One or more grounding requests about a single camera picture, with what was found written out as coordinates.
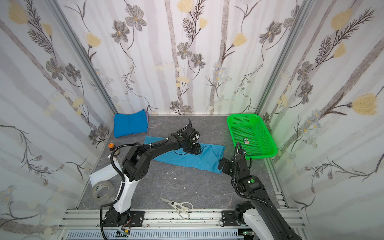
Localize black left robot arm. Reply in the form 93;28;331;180
100;120;202;227

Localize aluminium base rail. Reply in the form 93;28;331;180
56;209;253;240

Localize black rail bracket left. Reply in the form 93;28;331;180
125;211;146;227

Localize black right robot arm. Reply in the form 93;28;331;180
218;143;301;240

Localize black rail bracket right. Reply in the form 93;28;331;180
220;210;240;227

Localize brown bottle orange cap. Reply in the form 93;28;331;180
108;143;117;152

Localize clear tape roll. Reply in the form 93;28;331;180
91;181;115;203

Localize small label in basket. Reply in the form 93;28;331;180
243;138;250;145

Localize white handled scissors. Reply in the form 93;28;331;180
160;197;194;220

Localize folded blue t-shirt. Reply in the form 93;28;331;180
114;110;149;138

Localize teal t-shirt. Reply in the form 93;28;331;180
154;143;226;174

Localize black rail bracket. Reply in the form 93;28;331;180
125;211;146;227
220;210;240;227

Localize white paper sheet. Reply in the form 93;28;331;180
89;155;118;187

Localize green plastic basket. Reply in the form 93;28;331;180
227;114;278;160

